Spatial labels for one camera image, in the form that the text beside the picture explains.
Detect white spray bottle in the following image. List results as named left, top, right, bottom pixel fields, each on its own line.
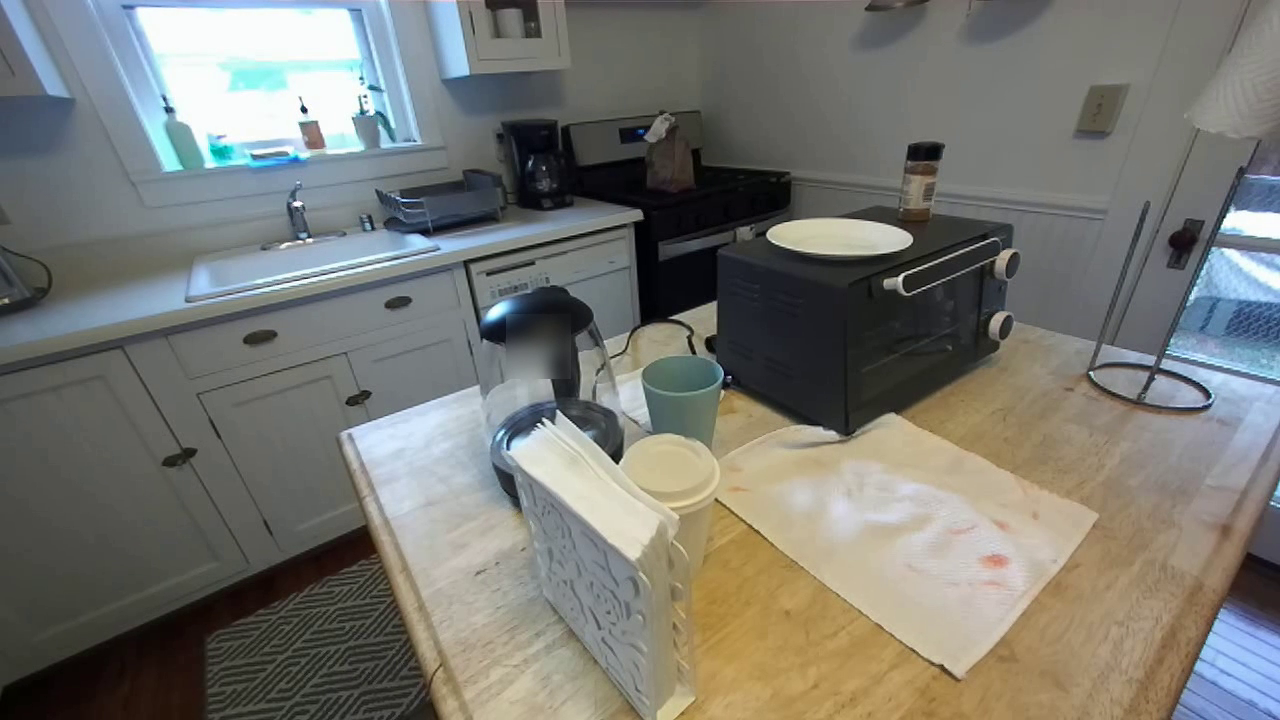
left=349, top=77, right=401, bottom=152

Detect white wall cabinet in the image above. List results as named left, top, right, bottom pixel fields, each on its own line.
left=429, top=0, right=576, bottom=79

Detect black kitchen stove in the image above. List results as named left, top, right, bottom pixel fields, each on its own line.
left=565, top=113, right=796, bottom=323

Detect glass kettle with black lid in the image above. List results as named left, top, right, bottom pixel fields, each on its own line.
left=470, top=278, right=705, bottom=510

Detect spice jar with black lid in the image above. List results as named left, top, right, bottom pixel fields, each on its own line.
left=896, top=134, right=946, bottom=220

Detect metal wire paper towel holder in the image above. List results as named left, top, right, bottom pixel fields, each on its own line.
left=1080, top=122, right=1257, bottom=417

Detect white paper towel roll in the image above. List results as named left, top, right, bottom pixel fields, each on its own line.
left=1185, top=0, right=1280, bottom=145

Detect chrome faucet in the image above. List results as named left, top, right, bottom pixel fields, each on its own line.
left=281, top=180, right=315, bottom=249

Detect white dishwasher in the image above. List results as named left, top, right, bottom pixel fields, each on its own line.
left=463, top=223, right=644, bottom=343

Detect white framed window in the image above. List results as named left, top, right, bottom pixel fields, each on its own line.
left=85, top=0, right=435, bottom=188

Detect small orange label bottle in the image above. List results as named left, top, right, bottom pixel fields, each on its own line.
left=291, top=91, right=327, bottom=154

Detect wooden kitchen island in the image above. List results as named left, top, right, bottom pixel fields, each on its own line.
left=335, top=300, right=1280, bottom=720

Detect grey patterned floor rug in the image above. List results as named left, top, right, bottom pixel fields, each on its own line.
left=201, top=556, right=435, bottom=720

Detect white wall shelf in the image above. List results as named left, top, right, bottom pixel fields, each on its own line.
left=0, top=0, right=77, bottom=109

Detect black coffee maker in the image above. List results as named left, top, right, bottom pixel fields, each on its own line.
left=495, top=116, right=576, bottom=212

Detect beige wall light switch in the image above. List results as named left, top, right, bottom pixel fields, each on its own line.
left=1076, top=79, right=1130, bottom=139

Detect blue sponge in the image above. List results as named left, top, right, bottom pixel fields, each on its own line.
left=243, top=139, right=311, bottom=170

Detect green soap bottle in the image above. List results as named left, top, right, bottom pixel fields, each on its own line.
left=154, top=91, right=208, bottom=176

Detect white round plate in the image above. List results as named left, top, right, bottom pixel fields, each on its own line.
left=760, top=212, right=918, bottom=264

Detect white cup with lid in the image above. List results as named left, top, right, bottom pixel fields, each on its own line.
left=621, top=432, right=722, bottom=578

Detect stained beige cloth placemat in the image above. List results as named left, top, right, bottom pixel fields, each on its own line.
left=714, top=408, right=1098, bottom=680

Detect teal cup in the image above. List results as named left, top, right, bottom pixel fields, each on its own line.
left=640, top=353, right=729, bottom=451

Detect brown paper bag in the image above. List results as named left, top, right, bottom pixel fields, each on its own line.
left=640, top=113, right=699, bottom=197

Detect white base cabinets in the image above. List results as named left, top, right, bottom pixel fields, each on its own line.
left=0, top=264, right=485, bottom=686

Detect dark door knob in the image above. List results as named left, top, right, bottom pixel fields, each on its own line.
left=1162, top=216, right=1207, bottom=271

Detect black toaster oven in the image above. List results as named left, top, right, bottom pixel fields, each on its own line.
left=713, top=205, right=1023, bottom=434

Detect white kitchen sink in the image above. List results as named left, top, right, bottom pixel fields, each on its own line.
left=178, top=228, right=438, bottom=304

